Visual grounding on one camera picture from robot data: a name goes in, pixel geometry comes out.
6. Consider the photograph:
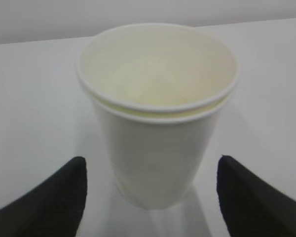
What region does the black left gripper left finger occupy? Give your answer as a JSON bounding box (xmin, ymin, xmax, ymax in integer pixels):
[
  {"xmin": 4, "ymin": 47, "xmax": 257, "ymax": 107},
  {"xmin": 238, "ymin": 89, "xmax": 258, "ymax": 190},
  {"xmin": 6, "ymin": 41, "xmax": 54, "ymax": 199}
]
[{"xmin": 0, "ymin": 157, "xmax": 87, "ymax": 237}]

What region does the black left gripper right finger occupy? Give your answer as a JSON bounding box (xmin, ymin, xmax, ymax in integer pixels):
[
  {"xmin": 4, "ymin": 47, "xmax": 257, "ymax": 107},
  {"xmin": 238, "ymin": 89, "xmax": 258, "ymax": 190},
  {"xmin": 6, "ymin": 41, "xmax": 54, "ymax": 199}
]
[{"xmin": 217, "ymin": 156, "xmax": 296, "ymax": 237}]

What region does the white paper cup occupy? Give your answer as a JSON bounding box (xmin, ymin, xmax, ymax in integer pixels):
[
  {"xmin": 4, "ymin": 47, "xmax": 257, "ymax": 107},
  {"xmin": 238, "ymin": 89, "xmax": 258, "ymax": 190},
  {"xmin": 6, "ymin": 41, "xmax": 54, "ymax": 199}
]
[{"xmin": 75, "ymin": 23, "xmax": 240, "ymax": 209}]

